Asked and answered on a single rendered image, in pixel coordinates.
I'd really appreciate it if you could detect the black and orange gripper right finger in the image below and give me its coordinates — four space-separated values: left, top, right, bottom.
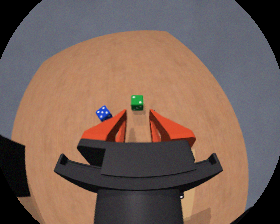
149 109 196 147

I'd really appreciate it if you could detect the green die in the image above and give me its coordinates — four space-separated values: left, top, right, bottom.
131 95 144 111

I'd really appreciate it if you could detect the tan square mat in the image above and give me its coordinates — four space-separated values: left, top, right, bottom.
181 149 195 221

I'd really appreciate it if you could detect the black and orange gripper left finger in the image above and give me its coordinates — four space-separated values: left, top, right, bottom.
81 109 127 142

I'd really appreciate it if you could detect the blue die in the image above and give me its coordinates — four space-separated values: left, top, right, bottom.
95 105 113 122

